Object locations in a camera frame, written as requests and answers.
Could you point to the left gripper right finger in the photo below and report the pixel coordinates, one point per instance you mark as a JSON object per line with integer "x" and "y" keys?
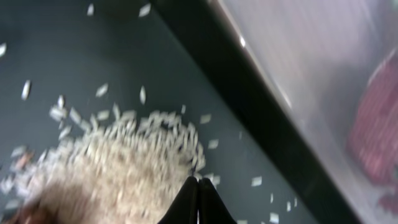
{"x": 211, "y": 208}

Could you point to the clear plastic bin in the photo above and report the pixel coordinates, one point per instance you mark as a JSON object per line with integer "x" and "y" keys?
{"x": 316, "y": 57}

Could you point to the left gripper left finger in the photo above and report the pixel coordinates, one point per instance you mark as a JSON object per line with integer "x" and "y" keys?
{"x": 184, "y": 208}

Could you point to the red snack wrapper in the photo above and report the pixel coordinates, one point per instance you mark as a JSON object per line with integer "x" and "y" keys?
{"x": 372, "y": 141}

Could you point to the black plastic tray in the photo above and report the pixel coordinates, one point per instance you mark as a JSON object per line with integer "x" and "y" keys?
{"x": 53, "y": 48}

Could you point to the white rice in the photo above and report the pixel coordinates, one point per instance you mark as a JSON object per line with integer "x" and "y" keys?
{"x": 111, "y": 167}

